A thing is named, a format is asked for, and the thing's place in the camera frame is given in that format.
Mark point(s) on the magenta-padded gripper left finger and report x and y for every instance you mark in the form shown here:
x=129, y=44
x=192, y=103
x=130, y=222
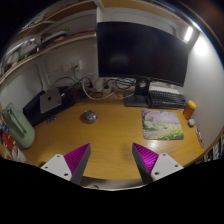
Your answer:
x=60, y=165

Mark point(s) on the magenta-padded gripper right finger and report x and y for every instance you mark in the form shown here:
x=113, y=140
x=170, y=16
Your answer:
x=163, y=165

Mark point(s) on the transparent computer mouse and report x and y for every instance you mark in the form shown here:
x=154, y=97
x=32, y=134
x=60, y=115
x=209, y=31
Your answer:
x=89, y=116

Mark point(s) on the cherry blossom print mouse pad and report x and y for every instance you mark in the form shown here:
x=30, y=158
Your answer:
x=161, y=125

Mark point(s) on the grey pen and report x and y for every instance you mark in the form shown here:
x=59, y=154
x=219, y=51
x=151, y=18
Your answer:
x=199, y=136

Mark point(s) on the pale green bag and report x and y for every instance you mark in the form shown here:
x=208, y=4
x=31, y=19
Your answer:
x=20, y=128

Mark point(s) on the orange jar with yellow lid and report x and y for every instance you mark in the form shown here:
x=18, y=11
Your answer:
x=189, y=110

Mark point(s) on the silver mini computer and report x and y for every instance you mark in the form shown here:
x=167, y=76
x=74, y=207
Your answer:
x=50, y=100

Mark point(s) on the dark mechanical keyboard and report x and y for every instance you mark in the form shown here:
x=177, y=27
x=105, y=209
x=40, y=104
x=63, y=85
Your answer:
x=166, y=99

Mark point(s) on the white power strip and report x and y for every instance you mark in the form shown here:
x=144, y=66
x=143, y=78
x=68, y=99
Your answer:
x=100, y=86

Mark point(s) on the black computer monitor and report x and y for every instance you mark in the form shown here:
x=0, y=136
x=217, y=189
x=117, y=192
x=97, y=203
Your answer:
x=140, y=50

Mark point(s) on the small metal bracket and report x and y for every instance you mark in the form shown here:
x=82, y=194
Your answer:
x=51, y=119

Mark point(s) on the white wall socket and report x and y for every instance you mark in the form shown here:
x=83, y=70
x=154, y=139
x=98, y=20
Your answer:
x=75, y=65

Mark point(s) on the wooden wall shelf unit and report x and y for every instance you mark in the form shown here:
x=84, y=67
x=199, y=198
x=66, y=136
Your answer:
x=50, y=36

